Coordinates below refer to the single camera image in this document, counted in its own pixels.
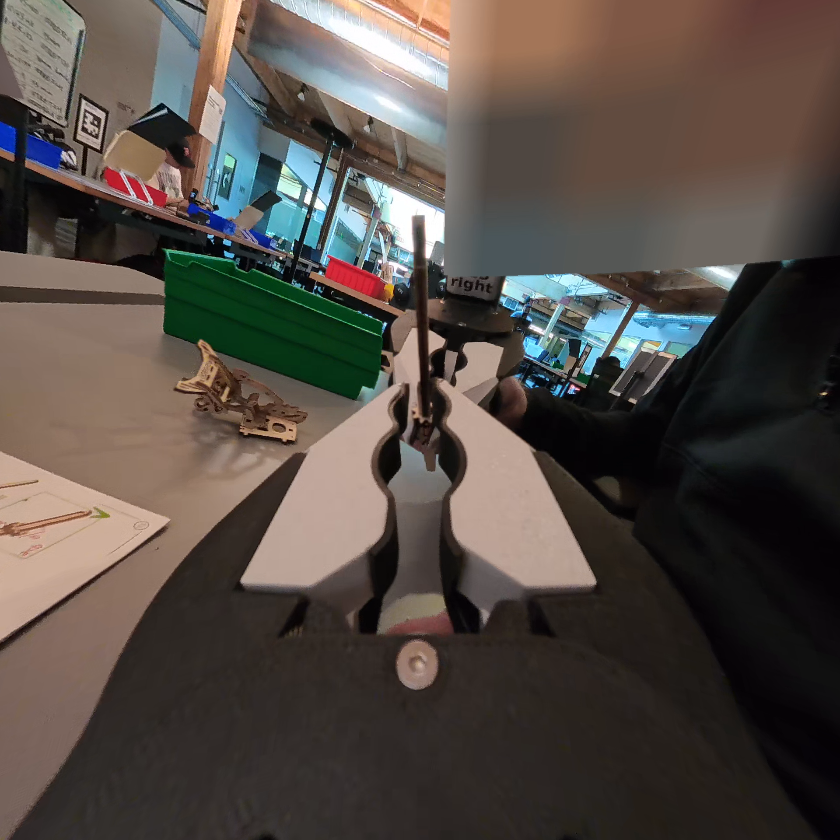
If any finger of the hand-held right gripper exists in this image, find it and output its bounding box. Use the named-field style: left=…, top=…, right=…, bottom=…
left=392, top=327, right=422, bottom=389
left=430, top=340, right=506, bottom=408

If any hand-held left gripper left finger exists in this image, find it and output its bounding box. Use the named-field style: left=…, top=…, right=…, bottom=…
left=241, top=382, right=411, bottom=634

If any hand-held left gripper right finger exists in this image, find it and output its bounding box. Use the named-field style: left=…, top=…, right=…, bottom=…
left=430, top=381, right=597, bottom=624

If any long wooden shaft with collars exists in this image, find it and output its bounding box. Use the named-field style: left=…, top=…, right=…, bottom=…
left=410, top=215, right=442, bottom=472

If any partly built wooden model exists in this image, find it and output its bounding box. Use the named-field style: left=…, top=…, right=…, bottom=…
left=174, top=339, right=309, bottom=444

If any person's right forearm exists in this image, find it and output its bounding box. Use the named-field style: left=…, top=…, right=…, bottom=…
left=518, top=387, right=664, bottom=476

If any person's right hand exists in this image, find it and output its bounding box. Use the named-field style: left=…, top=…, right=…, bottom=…
left=489, top=377, right=529, bottom=431

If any red plastic bin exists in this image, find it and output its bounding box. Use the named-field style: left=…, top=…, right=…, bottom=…
left=101, top=167, right=168, bottom=206
left=325, top=256, right=388, bottom=296

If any green plastic bin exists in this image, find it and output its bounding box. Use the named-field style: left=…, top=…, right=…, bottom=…
left=162, top=248, right=385, bottom=401

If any instruction booklet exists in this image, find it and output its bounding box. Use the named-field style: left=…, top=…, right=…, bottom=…
left=0, top=451, right=170, bottom=644

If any white paper notice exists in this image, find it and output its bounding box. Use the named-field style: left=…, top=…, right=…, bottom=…
left=199, top=84, right=227, bottom=144

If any cardboard light box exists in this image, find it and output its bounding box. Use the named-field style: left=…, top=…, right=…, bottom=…
left=104, top=101, right=198, bottom=185

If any long work table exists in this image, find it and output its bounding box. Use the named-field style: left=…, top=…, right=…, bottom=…
left=0, top=147, right=408, bottom=316

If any framed marker sign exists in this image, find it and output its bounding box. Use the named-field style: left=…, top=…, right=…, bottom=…
left=73, top=94, right=110, bottom=153

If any blue plastic bin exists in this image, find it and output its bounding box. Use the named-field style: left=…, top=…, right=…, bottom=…
left=0, top=121, right=63, bottom=168

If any whiteboard with handwriting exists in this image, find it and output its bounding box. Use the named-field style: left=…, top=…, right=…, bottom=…
left=0, top=0, right=88, bottom=129

